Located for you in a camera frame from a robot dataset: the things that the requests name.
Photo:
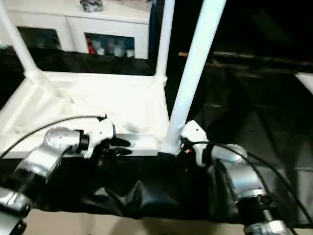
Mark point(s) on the small tan tag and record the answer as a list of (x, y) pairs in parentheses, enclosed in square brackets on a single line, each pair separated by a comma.
[(183, 54)]

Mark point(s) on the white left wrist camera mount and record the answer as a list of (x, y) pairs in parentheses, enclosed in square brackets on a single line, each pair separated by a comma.
[(100, 132)]

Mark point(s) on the white cup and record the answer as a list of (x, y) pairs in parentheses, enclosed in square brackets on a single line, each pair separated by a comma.
[(130, 53)]

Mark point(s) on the white plastic table top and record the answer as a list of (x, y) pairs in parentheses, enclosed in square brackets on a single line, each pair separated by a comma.
[(97, 102)]

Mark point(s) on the white flat panel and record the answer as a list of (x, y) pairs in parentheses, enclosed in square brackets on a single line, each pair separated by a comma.
[(305, 82)]

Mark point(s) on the black backdrop cloth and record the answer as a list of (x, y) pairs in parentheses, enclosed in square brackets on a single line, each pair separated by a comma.
[(256, 24)]

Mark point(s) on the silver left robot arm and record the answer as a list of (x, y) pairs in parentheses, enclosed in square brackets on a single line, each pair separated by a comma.
[(49, 147)]

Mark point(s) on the black metal rod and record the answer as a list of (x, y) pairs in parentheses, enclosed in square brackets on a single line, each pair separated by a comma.
[(259, 58)]

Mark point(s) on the black bundle on cabinet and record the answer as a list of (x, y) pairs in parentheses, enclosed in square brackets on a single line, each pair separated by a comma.
[(91, 5)]

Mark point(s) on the white cabinet with glass doors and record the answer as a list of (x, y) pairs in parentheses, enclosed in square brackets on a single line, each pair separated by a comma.
[(73, 22)]

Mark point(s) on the black plastic mat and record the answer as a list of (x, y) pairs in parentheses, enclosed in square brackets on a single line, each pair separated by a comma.
[(244, 122)]

